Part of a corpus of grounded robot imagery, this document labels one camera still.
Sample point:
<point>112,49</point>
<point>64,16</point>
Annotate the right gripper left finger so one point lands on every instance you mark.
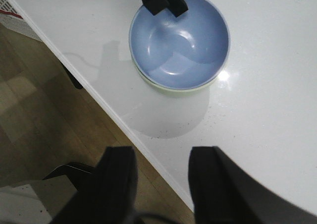
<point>109,193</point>

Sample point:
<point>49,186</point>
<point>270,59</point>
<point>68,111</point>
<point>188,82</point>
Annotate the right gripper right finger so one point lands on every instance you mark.
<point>223,193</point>

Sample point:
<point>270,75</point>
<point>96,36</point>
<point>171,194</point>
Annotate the blue bowl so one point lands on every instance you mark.
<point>200,34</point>

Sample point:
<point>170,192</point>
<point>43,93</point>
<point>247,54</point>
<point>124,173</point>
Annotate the green bowl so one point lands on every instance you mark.
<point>179,74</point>

